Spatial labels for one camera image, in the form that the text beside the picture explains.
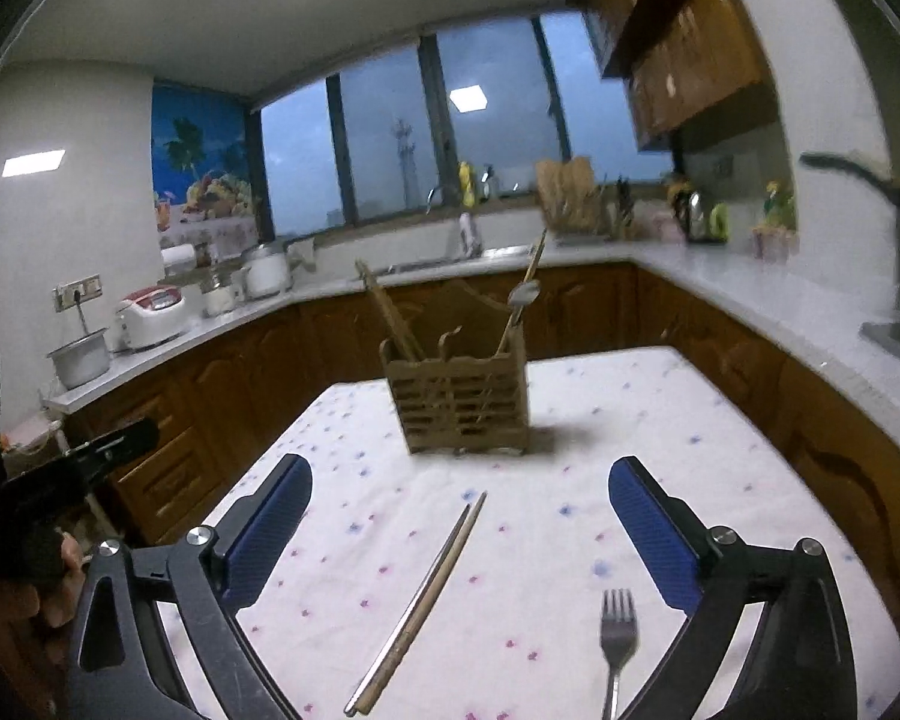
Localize ceiling light panel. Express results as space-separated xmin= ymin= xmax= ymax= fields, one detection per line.
xmin=2 ymin=148 xmax=66 ymax=179

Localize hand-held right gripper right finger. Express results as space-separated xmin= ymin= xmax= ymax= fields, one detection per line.
xmin=607 ymin=456 xmax=860 ymax=720

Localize brown wooden lower cabinets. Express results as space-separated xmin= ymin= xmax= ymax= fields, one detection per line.
xmin=64 ymin=261 xmax=900 ymax=620

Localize metal pot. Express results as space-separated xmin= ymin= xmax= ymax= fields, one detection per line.
xmin=47 ymin=328 xmax=115 ymax=392

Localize metal spoon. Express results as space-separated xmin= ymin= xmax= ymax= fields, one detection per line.
xmin=504 ymin=279 xmax=542 ymax=329

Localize white kitchen countertop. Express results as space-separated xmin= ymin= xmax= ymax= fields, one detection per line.
xmin=43 ymin=234 xmax=900 ymax=460

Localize glass jar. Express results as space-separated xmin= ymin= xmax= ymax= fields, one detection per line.
xmin=201 ymin=270 xmax=242 ymax=317

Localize person's left forearm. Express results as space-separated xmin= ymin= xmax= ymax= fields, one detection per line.
xmin=0 ymin=604 xmax=70 ymax=720

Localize smooth wooden chopstick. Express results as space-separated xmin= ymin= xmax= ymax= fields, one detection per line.
xmin=354 ymin=260 xmax=417 ymax=362

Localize white and red rice cooker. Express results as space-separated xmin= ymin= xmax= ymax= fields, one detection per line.
xmin=111 ymin=285 xmax=190 ymax=353

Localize wooden utensil holder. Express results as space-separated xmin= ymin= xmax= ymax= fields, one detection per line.
xmin=378 ymin=324 xmax=533 ymax=458

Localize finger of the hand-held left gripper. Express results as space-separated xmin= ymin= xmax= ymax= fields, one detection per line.
xmin=2 ymin=418 xmax=161 ymax=501

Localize wooden dish rack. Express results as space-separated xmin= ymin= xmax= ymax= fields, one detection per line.
xmin=535 ymin=156 xmax=610 ymax=239

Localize metal fork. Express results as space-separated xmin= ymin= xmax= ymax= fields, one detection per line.
xmin=598 ymin=588 xmax=639 ymax=720

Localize metal chopstick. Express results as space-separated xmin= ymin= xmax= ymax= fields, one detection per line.
xmin=343 ymin=502 xmax=473 ymax=716
xmin=355 ymin=490 xmax=489 ymax=716

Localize brown wooden cabinets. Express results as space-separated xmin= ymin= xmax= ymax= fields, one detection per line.
xmin=568 ymin=0 xmax=767 ymax=152
xmin=64 ymin=261 xmax=900 ymax=620

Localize person's left hand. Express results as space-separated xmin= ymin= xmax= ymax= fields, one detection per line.
xmin=0 ymin=527 xmax=92 ymax=632

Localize colourful bottles cluster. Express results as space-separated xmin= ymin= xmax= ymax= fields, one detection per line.
xmin=751 ymin=180 xmax=801 ymax=262

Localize metal kettle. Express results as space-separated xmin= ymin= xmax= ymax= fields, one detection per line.
xmin=677 ymin=190 xmax=712 ymax=242

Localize wall socket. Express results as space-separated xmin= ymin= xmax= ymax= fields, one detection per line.
xmin=52 ymin=276 xmax=106 ymax=314

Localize brown wooden upper cabinets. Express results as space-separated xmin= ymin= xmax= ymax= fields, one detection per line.
xmin=568 ymin=0 xmax=767 ymax=152

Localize floral white tablecloth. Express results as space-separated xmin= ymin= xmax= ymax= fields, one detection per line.
xmin=157 ymin=345 xmax=900 ymax=720

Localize tropical wall poster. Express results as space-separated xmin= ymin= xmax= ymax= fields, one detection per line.
xmin=152 ymin=85 xmax=261 ymax=250

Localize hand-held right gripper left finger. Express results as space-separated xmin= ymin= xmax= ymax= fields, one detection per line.
xmin=64 ymin=454 xmax=314 ymax=720

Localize knife block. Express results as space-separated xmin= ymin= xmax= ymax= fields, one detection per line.
xmin=613 ymin=178 xmax=640 ymax=239

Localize kitchen window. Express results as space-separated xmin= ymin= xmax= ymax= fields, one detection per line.
xmin=257 ymin=13 xmax=677 ymax=235

